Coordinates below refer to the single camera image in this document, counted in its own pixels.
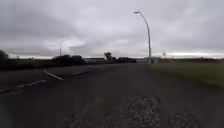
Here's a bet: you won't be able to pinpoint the low dark hedge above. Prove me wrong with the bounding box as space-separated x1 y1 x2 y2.
115 56 137 64

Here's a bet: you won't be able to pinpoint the dark asphalt path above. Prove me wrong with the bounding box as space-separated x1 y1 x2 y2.
0 62 224 128

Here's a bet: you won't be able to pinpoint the dark bushes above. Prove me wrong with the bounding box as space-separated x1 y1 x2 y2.
52 54 88 67

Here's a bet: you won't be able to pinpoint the tall curved street lamp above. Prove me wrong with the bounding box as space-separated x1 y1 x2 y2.
133 9 153 64

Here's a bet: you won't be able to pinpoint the thin street lamp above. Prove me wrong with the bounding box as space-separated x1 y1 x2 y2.
58 39 65 57

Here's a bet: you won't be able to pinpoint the grey asphalt road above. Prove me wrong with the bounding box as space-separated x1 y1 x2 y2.
0 64 108 92

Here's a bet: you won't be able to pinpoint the grass verge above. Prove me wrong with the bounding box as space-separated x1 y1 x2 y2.
149 59 224 88

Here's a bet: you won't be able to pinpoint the dark round tree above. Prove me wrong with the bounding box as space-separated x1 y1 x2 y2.
0 49 10 63

